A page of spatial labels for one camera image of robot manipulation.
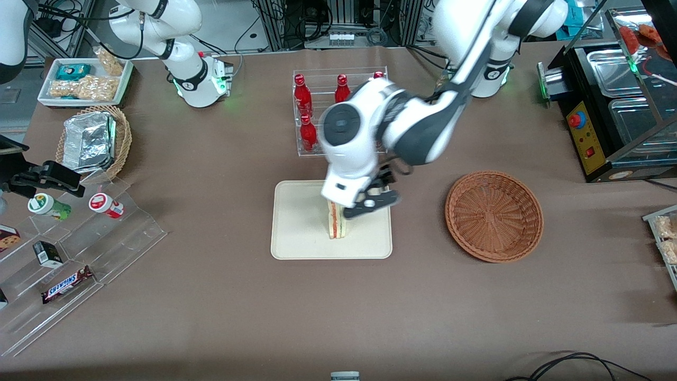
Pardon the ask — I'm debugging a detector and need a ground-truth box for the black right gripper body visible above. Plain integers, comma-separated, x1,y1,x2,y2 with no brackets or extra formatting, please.
0,167,49,199

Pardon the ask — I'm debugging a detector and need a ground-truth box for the triangular sandwich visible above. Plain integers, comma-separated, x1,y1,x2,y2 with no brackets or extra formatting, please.
326,200,351,241

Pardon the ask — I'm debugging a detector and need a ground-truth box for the beige plastic tray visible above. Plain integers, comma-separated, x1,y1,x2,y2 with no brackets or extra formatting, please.
270,179,393,260

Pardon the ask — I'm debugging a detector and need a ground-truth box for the light wicker basket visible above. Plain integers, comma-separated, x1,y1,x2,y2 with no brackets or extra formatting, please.
55,105,133,184

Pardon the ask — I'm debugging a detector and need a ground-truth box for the white snack tray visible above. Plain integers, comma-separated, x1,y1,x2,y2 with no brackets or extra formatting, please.
37,57,134,108

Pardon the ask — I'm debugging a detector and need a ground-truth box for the brown wicker basket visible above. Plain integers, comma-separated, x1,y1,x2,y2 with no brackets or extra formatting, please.
444,170,544,264

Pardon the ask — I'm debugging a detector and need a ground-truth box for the steel warmer tray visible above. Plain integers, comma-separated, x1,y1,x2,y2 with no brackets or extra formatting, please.
607,97,677,155
586,49,643,99

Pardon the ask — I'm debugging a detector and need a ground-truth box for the white tray with pastries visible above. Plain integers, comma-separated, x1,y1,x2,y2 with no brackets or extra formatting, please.
642,205,677,293

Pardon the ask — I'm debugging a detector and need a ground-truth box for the green white-lidded cup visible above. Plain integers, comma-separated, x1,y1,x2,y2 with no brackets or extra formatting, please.
28,193,72,221

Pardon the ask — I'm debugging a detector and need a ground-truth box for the red white-lidded cup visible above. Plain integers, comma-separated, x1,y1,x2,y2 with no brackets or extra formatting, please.
88,193,125,219

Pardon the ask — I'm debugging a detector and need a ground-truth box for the silver foil packet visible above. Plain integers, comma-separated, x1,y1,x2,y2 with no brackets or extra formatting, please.
62,112,117,173

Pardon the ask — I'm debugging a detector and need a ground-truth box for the brown cookie box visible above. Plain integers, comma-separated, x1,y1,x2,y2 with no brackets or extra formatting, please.
0,224,22,253

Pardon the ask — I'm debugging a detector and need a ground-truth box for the small black box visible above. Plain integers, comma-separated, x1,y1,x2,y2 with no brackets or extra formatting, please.
32,240,64,268

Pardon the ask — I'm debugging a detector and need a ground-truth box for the clear acrylic stepped shelf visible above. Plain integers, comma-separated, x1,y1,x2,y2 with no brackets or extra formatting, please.
0,177,168,358

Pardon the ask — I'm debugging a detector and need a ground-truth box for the large clear peanut bag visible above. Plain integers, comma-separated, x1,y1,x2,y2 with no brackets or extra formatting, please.
48,75,120,102

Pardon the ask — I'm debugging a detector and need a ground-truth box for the Snickers chocolate bar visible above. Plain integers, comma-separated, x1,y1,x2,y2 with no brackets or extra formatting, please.
41,266,95,304

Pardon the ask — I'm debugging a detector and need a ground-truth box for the teal snack packet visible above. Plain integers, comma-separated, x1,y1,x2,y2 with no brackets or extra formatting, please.
55,63,92,81

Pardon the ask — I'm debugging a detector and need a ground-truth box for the clear acrylic bottle rack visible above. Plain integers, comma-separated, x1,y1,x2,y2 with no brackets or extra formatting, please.
292,66,389,157

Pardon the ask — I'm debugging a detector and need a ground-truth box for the small clear snack bag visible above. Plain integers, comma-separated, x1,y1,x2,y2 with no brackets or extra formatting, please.
94,47,125,77

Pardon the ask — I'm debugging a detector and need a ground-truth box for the black food warmer cabinet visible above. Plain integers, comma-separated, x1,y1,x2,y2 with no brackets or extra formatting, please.
536,7,677,184

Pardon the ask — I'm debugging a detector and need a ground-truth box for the teal box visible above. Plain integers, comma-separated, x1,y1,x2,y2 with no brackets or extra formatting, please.
561,0,605,39

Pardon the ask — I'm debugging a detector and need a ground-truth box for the red packaged food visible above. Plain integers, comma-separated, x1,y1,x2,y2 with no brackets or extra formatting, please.
618,23,668,60

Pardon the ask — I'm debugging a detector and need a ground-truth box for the black wrist mount plate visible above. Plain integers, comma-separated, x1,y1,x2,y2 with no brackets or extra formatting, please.
0,134,30,156

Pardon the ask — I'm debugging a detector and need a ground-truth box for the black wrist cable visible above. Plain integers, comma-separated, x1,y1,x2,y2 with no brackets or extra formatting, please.
370,163,414,193

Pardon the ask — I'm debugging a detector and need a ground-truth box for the black floor cable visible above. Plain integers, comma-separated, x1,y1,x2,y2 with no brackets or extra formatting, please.
504,351,652,381

